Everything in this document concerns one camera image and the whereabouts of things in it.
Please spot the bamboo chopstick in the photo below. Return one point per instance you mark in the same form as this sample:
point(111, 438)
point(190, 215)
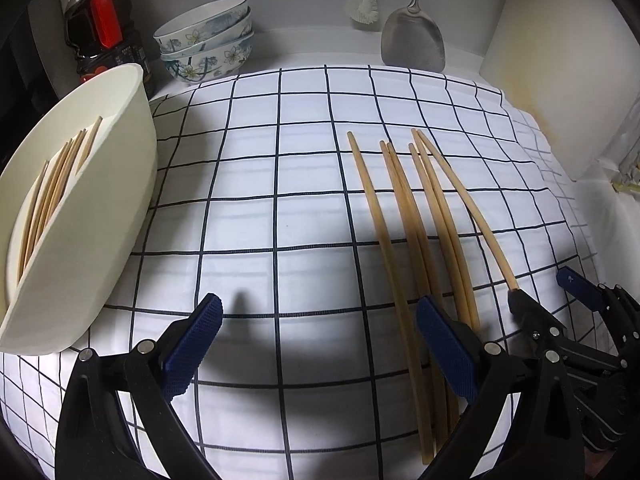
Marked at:
point(502, 272)

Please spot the pile of bamboo chopsticks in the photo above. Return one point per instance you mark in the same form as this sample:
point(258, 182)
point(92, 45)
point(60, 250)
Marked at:
point(420, 265)

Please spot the white cutting board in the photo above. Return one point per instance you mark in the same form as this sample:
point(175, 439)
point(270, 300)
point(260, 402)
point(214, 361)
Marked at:
point(550, 60)

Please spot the white checked cloth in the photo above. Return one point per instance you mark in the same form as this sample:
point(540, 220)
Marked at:
point(280, 185)

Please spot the metal spatula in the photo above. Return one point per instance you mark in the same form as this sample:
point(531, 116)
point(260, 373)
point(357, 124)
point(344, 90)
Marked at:
point(412, 40)

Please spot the bundle of bamboo chopsticks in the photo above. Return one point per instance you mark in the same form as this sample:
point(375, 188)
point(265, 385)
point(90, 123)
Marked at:
point(55, 185)

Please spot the floral ceramic bowl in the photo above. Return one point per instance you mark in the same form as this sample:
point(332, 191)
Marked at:
point(200, 20)
point(220, 45)
point(210, 67)

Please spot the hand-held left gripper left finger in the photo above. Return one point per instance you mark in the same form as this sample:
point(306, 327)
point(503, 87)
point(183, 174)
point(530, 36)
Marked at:
point(195, 345)

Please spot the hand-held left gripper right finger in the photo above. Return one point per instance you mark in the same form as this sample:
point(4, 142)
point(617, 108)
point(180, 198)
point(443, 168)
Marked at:
point(445, 350)

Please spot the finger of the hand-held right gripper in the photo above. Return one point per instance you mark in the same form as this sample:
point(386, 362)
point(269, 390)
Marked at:
point(532, 317)
point(580, 285)

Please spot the clear plastic bag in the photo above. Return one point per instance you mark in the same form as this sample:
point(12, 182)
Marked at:
point(622, 150)

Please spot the white plastic basin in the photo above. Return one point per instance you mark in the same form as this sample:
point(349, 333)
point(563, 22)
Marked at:
point(100, 220)

